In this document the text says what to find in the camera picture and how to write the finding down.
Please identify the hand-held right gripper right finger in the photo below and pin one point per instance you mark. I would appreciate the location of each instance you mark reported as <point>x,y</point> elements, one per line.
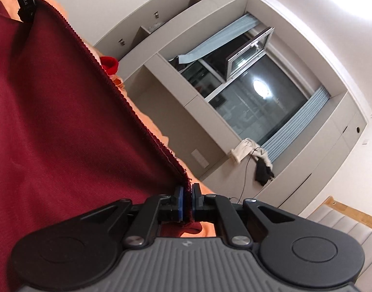
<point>194,202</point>

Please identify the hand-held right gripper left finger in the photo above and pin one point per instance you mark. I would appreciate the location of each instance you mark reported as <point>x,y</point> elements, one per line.
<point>180,203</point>

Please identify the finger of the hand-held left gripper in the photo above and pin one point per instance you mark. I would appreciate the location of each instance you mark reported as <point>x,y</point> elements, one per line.
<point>27,14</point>

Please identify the dark red long-sleeve shirt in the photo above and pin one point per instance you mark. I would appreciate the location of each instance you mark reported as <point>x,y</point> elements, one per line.
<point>67,127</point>

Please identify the white garment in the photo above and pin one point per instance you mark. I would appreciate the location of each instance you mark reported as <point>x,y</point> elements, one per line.
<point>242,150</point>

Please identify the black garment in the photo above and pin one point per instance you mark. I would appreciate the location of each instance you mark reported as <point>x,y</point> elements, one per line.
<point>263,172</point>

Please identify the bright red cloth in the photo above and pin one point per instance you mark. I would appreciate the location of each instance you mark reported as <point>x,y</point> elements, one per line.
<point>109,64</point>

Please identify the large glass window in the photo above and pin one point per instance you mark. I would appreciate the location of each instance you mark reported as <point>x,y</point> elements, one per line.
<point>249,109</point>

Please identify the grey wardrobe door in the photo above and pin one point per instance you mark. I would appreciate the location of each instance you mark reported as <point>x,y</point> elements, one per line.
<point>149,9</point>

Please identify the light blue curtain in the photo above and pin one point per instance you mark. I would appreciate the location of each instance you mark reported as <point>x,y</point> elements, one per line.
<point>295,124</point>
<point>210,44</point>

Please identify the clear plastic bag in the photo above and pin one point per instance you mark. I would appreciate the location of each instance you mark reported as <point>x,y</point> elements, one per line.
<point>155,26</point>

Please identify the grey built-in wardrobe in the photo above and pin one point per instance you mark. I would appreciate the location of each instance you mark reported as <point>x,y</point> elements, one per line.
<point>326,158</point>

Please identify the open window sash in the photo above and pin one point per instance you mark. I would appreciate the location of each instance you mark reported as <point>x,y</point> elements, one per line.
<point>249,53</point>

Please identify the white wall socket panel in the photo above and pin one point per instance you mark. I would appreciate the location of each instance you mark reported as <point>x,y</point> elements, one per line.
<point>200,158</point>

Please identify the padded headboard with wooden frame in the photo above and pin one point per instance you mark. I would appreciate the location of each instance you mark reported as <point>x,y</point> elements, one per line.
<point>350,234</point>

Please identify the white light switch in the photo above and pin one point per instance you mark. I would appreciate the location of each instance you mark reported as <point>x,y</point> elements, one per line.
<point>365,142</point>

